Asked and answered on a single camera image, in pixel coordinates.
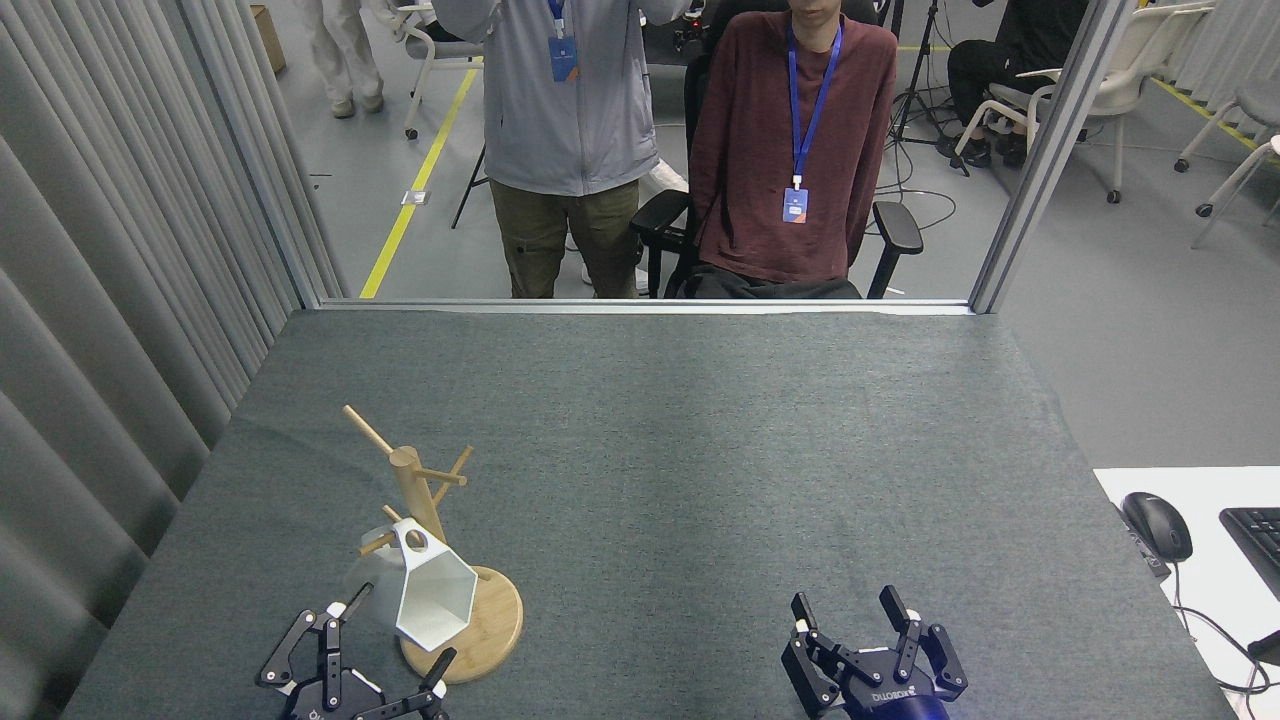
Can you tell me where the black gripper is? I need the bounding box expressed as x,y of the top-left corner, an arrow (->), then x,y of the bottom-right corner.
254,582 -> 459,720
780,584 -> 970,720

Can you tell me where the white hexagonal cup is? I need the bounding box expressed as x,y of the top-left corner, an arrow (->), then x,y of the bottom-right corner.
344,517 -> 480,652

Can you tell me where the wooden cup rack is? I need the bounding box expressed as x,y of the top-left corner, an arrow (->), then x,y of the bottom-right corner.
343,404 -> 525,686

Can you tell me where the flat black device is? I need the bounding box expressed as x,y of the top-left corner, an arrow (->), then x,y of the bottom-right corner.
1112,500 -> 1172,581

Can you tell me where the grey felt table cover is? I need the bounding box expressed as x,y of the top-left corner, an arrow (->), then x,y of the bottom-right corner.
60,309 -> 1238,720

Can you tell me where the black computer mouse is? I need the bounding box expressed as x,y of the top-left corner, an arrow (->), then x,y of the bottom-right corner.
1122,491 -> 1194,563

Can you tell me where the white desk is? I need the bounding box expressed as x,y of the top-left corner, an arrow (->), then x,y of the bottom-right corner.
1092,465 -> 1280,720

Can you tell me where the black keyboard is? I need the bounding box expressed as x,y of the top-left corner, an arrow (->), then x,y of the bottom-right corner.
1219,507 -> 1280,601

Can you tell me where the black office chair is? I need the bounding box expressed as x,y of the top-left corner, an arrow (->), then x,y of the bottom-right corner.
629,0 -> 925,300

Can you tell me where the grey curtain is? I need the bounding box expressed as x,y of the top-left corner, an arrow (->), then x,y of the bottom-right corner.
0,0 -> 331,720

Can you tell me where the black stand leg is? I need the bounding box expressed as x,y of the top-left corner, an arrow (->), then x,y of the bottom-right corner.
450,140 -> 492,231

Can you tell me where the standing person with badge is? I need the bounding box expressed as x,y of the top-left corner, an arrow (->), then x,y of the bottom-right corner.
433,0 -> 701,300

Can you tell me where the black tripod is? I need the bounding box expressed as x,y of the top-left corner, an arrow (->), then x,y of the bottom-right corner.
880,0 -> 973,178

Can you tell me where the seated person in background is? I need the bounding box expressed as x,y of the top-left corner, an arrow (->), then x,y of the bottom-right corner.
945,0 -> 1091,169

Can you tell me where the white leg chair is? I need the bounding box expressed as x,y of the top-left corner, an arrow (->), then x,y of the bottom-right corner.
1192,135 -> 1280,251

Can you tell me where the walking person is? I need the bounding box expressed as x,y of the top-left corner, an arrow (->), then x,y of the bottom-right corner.
298,0 -> 387,120

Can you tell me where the white wheeled chair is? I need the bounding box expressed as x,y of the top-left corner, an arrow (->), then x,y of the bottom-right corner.
370,0 -> 488,141

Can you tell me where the cardboard box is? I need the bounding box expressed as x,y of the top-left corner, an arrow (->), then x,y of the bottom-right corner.
249,4 -> 289,74

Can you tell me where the white chair with armrests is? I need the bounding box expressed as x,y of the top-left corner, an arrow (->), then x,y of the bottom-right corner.
955,5 -> 1217,206

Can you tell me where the grey seat chair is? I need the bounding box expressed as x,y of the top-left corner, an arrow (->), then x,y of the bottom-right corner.
1173,78 -> 1280,173

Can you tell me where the black mouse cable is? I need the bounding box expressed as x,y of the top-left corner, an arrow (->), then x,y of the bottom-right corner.
1168,560 -> 1280,698

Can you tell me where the silver frame rail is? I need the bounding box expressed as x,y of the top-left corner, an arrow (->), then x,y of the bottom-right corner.
316,297 -> 977,318

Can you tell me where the long blue lanyard badge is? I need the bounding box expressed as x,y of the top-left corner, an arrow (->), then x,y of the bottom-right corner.
782,22 -> 844,225

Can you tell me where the silver frame post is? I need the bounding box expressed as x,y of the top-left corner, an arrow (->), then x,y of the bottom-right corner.
180,0 -> 353,309
967,0 -> 1141,316

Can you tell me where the short blue lanyard badge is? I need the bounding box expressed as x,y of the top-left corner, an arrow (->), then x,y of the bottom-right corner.
546,0 -> 581,83

